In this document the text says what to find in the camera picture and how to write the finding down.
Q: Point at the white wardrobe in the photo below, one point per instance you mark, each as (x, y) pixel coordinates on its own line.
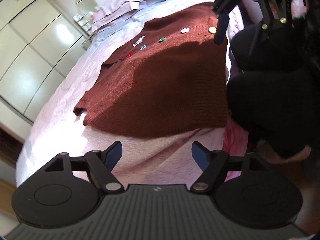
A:
(37, 42)

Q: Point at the magenta bed sheet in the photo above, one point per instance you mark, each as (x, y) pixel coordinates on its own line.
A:
(235, 140)

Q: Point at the pile of pink clothes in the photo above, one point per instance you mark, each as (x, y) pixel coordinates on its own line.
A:
(117, 7)

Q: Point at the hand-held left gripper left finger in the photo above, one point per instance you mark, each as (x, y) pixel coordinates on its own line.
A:
(113, 153)

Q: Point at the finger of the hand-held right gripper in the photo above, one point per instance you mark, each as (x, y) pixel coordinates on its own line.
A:
(221, 28)
(281, 10)

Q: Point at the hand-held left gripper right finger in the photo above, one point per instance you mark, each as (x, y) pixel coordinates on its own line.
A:
(201, 157)

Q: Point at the maroon knit sweater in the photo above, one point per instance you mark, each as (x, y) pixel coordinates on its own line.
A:
(162, 92)

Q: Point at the round-topped mirror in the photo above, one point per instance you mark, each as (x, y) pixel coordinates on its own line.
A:
(86, 3)

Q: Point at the person's black trousers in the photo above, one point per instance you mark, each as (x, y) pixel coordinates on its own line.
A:
(270, 100)

